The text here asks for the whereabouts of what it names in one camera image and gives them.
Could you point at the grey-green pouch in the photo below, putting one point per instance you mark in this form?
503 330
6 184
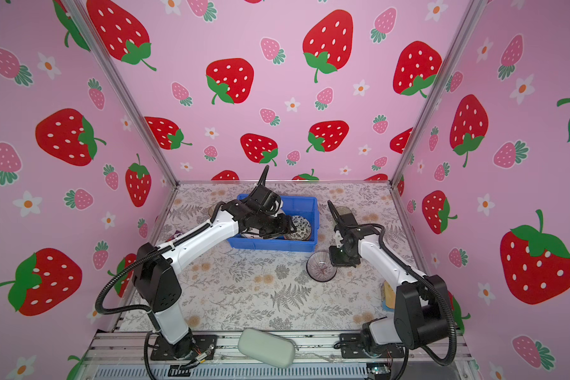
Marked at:
266 348

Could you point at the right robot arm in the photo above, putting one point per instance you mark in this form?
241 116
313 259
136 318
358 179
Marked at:
423 318

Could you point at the yellow blue sponge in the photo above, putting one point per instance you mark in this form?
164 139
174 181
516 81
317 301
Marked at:
388 297

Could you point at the aluminium front rail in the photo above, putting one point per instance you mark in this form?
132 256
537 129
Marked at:
134 348

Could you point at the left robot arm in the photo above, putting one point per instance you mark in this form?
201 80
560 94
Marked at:
156 269

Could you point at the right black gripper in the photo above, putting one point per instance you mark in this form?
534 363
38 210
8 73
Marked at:
335 260

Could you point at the green glass cup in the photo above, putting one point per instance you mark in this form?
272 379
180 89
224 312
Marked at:
342 210

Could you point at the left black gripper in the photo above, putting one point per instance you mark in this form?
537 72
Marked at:
284 226

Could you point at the black white leaf bowl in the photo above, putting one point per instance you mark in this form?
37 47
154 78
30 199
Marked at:
303 229

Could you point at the blue plastic bin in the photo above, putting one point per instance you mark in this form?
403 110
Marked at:
306 207

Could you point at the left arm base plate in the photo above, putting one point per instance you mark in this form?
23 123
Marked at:
187 349

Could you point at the purple striped bowl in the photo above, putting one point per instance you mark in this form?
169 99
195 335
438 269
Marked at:
320 268

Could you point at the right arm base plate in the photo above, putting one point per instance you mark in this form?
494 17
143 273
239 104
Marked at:
359 345

